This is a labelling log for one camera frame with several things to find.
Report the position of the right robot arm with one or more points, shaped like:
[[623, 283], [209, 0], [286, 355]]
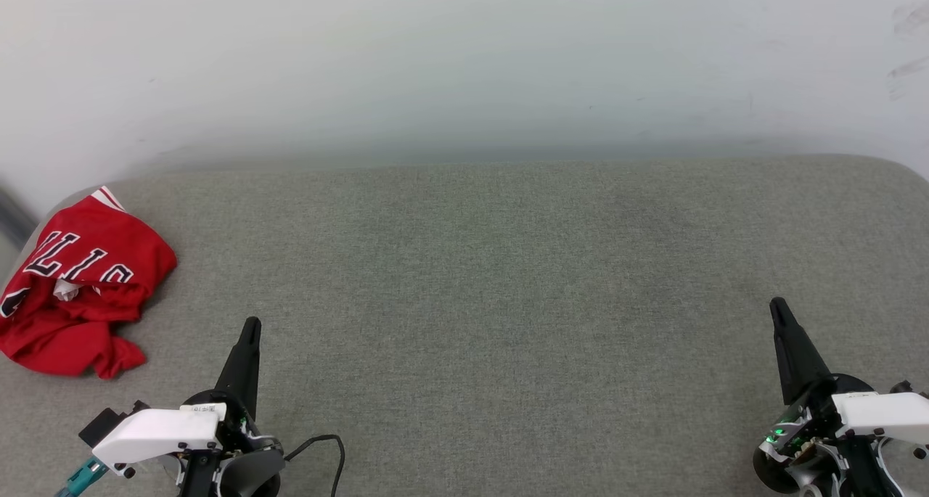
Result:
[[900, 475]]

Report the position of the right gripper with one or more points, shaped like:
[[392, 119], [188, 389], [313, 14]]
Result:
[[878, 413]]

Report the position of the red Bulls basketball jersey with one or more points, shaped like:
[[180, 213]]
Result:
[[87, 294]]

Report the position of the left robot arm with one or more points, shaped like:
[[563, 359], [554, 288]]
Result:
[[250, 477]]

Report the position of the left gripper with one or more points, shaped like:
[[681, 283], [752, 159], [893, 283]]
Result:
[[160, 435]]

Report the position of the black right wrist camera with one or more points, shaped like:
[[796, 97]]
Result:
[[903, 388]]

